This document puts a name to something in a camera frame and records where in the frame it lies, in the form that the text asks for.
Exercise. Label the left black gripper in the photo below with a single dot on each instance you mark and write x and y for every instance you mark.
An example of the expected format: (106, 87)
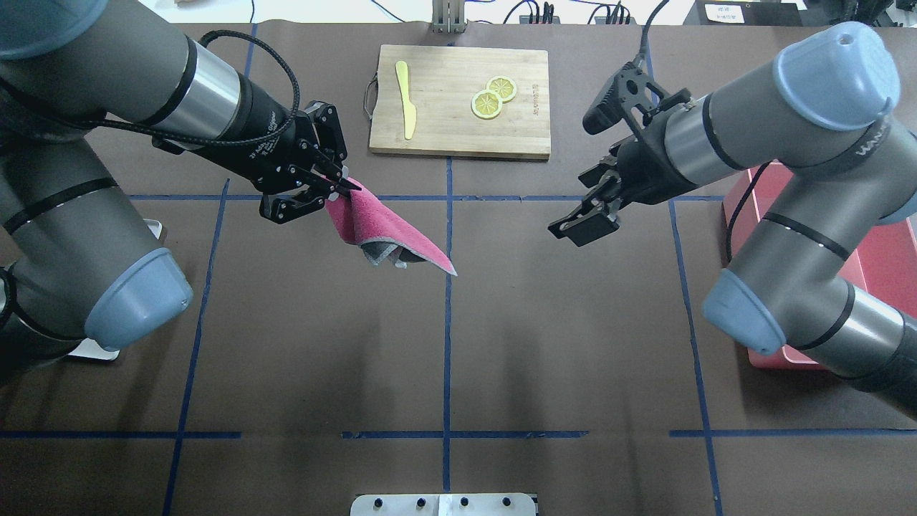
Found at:
(259, 141)

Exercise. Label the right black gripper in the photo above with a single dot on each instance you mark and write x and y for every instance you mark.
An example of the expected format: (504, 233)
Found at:
(643, 174)

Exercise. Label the pink cleaning cloth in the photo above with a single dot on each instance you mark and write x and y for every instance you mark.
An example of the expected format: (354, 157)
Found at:
(363, 221)

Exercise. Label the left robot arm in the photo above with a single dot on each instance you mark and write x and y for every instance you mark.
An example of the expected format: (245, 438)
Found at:
(89, 266)

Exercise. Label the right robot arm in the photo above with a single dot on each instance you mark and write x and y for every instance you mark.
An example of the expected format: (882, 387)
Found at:
(823, 108)

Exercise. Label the yellow plastic knife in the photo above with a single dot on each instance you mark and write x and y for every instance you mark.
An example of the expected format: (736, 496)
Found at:
(408, 108)

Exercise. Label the lemon slice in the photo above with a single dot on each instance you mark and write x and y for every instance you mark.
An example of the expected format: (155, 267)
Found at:
(486, 104)
(503, 86)

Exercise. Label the bamboo cutting board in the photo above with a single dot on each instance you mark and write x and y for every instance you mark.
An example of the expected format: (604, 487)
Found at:
(443, 81)

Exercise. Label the pink plastic bin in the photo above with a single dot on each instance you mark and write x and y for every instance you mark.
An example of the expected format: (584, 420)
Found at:
(884, 264)

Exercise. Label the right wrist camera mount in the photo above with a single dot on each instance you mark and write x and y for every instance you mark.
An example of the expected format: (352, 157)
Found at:
(632, 96)

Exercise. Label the aluminium frame post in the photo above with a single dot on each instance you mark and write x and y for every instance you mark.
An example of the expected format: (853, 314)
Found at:
(448, 16)

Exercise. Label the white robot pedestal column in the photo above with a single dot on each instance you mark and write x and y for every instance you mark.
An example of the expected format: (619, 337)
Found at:
(499, 503)

